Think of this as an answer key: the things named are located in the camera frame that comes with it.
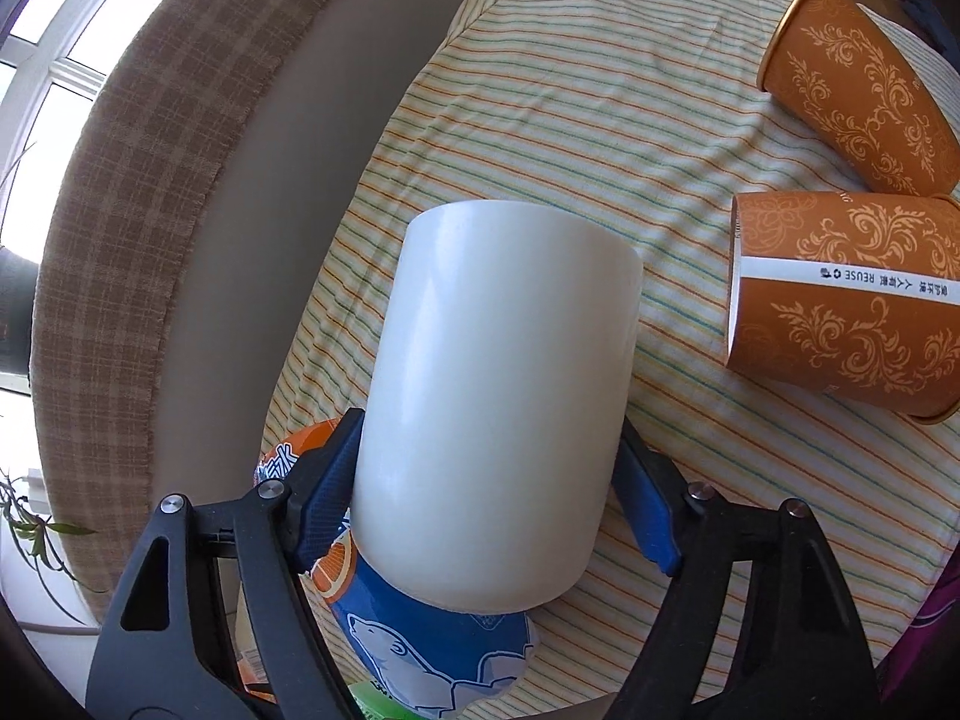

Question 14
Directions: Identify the striped yellow tablecloth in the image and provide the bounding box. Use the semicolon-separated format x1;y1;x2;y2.
263;0;958;656

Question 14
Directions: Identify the blue-label crushed plastic bottle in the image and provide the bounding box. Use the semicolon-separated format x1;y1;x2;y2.
254;419;537;718

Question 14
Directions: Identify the potted spider plant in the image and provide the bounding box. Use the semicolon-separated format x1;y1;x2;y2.
2;249;98;634

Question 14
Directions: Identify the red-orange snack container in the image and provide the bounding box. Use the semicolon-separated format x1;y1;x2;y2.
235;589;277;704

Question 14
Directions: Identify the brown plaid windowsill cloth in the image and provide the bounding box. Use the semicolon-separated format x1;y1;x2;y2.
29;0;332;617

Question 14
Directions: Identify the orange patterned paper cup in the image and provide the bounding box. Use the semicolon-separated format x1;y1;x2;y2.
726;192;958;424

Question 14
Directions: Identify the white plastic cup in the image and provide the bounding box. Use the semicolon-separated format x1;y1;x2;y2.
352;200;643;614

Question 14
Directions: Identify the green plastic bottle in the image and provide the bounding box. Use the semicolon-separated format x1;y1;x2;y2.
350;681;405;720

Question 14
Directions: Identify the white window frame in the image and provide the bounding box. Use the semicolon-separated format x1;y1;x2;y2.
2;0;161;263

